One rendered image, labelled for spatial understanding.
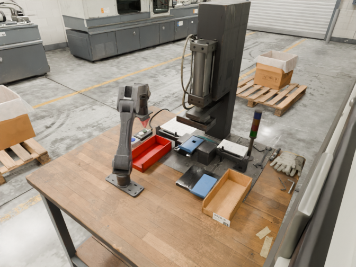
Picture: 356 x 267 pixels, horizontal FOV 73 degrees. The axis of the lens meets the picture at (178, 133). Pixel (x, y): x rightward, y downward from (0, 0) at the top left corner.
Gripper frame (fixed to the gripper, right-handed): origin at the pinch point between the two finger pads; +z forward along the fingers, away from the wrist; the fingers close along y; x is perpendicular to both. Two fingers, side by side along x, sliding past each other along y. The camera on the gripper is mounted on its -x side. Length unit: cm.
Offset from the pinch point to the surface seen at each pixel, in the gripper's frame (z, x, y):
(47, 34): 61, -592, -272
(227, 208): 6, 67, 23
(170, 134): -0.5, 18.9, -1.0
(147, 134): 4.2, 3.4, 1.6
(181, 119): -16.0, 29.2, 2.6
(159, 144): 6.4, 14.0, 3.1
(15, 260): 96, -61, 81
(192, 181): 5, 47, 19
